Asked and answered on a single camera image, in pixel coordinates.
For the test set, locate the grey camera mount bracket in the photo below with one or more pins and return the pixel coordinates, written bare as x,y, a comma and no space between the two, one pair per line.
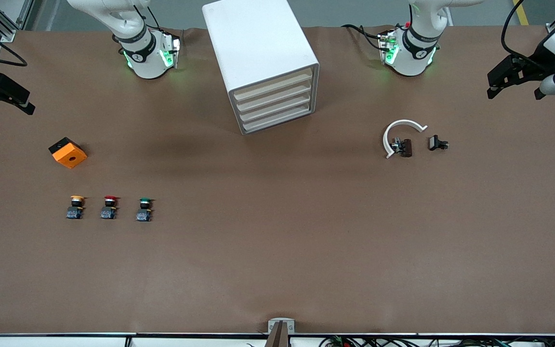
281,332

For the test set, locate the yellow push button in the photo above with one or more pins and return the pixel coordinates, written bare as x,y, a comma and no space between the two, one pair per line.
76,205

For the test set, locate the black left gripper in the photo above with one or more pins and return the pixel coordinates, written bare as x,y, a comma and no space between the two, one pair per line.
532,67

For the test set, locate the small brown component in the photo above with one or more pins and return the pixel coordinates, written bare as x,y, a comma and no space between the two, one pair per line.
405,147

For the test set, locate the orange box with hole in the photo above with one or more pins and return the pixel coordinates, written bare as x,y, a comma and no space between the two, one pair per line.
69,154

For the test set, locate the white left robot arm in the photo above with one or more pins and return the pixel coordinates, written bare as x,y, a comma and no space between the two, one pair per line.
415,53

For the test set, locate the green push button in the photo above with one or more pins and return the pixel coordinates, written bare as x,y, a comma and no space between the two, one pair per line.
144,208

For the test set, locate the small black component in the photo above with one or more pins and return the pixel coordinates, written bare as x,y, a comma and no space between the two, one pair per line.
435,142

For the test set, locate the red push button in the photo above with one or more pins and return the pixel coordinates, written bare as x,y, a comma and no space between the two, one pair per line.
109,206

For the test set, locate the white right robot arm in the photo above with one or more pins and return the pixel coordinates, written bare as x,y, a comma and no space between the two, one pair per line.
145,53

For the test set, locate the brown table cover mat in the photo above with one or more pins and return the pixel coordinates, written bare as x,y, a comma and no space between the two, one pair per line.
277,241

